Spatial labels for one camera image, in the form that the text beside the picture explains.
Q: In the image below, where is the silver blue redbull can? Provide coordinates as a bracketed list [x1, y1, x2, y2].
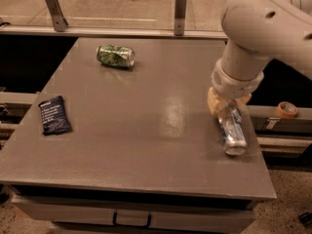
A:
[217, 104, 248, 156]

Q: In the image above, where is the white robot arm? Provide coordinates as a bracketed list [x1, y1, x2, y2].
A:
[208, 0, 312, 117]

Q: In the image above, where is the green soda can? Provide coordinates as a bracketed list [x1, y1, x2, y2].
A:
[97, 45, 135, 68]

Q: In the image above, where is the orange tape roll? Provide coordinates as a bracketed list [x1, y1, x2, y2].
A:
[277, 101, 298, 118]

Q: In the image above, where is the grey table drawer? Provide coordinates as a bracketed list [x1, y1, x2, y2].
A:
[12, 195, 255, 234]

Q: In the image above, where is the dark blue snack packet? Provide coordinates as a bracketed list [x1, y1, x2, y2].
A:
[38, 96, 71, 136]

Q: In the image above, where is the metal railing beam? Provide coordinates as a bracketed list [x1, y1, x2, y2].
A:
[0, 24, 228, 41]

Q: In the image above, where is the middle metal bracket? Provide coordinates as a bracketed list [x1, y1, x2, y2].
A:
[174, 0, 187, 36]

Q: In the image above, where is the metal bracket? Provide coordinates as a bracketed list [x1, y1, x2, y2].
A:
[174, 0, 187, 36]
[45, 0, 68, 32]

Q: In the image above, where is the black drawer handle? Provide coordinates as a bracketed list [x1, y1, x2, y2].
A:
[112, 211, 152, 228]

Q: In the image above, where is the left metal bracket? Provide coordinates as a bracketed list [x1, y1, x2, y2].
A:
[45, 0, 68, 32]

